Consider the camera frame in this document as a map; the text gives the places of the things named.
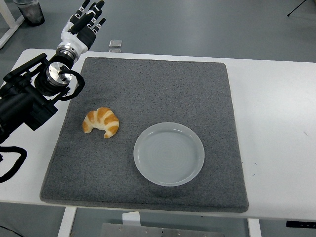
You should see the white table leg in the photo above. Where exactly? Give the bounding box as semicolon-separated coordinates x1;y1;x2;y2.
57;206;77;237
247;218;262;237

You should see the black floor cable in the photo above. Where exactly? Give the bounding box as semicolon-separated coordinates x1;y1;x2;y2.
0;225;23;237

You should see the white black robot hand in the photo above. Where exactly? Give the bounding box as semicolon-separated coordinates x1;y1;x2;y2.
60;0;107;54

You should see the white box under table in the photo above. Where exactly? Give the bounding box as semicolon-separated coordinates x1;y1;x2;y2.
122;211;141;227

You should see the white metal frame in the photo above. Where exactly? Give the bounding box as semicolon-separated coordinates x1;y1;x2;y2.
0;0;25;49

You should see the black table control panel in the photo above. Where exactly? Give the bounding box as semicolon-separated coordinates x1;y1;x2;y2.
286;220;316;228

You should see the grey felt table mat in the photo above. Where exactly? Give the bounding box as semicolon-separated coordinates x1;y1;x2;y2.
39;56;249;213

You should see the black waste bin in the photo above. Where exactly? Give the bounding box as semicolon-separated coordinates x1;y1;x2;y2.
12;0;45;27

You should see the golden croissant bread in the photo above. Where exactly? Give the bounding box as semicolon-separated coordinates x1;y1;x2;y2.
82;107;120;139

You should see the pale grey round plate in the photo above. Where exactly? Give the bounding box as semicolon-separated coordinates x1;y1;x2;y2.
133;121;205;187

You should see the black tripod leg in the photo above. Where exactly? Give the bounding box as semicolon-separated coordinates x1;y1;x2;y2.
286;0;309;17

